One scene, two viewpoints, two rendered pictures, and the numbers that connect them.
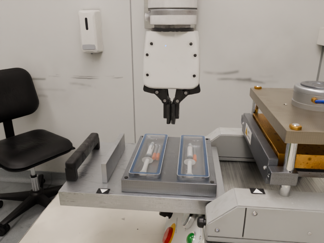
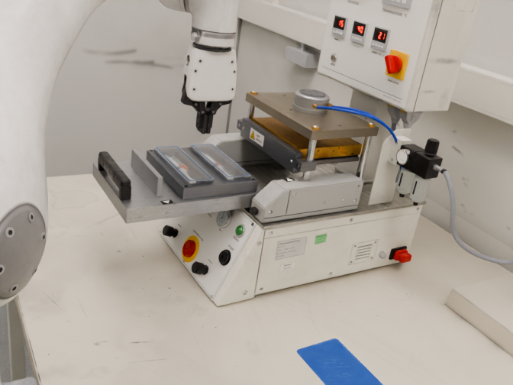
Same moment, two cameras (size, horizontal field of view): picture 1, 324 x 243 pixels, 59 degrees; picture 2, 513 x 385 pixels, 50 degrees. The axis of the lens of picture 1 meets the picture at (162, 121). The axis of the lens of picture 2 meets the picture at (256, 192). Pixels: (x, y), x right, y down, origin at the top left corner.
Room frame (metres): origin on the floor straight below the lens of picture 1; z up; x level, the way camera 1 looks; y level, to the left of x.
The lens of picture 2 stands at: (-0.38, 0.57, 1.43)
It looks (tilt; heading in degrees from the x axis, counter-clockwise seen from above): 24 degrees down; 320
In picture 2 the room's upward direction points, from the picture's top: 9 degrees clockwise
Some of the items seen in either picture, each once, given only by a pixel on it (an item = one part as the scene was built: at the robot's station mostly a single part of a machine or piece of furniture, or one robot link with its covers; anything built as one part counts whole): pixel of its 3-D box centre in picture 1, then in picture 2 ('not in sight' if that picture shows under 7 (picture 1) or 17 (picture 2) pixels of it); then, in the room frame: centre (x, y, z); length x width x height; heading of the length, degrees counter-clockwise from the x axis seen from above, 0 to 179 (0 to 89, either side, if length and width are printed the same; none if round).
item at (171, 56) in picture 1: (171, 55); (209, 69); (0.52, -0.02, 1.20); 0.10 x 0.08 x 0.11; 83
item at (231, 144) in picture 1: (252, 144); (244, 148); (0.64, -0.22, 0.96); 0.25 x 0.05 x 0.07; 84
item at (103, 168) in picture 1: (149, 165); (179, 176); (0.53, 0.03, 0.97); 0.30 x 0.22 x 0.08; 84
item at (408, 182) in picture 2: not in sight; (413, 168); (0.26, -0.38, 1.05); 0.15 x 0.05 x 0.15; 174
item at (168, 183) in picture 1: (171, 161); (200, 169); (0.52, -0.02, 0.98); 0.20 x 0.17 x 0.03; 174
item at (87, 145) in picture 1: (84, 154); (114, 174); (0.54, 0.16, 0.99); 0.15 x 0.02 x 0.04; 174
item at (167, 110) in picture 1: (162, 105); (197, 116); (0.53, 0.00, 1.10); 0.03 x 0.03 x 0.07; 83
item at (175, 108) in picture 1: (180, 105); (212, 115); (0.52, -0.03, 1.10); 0.03 x 0.03 x 0.07; 83
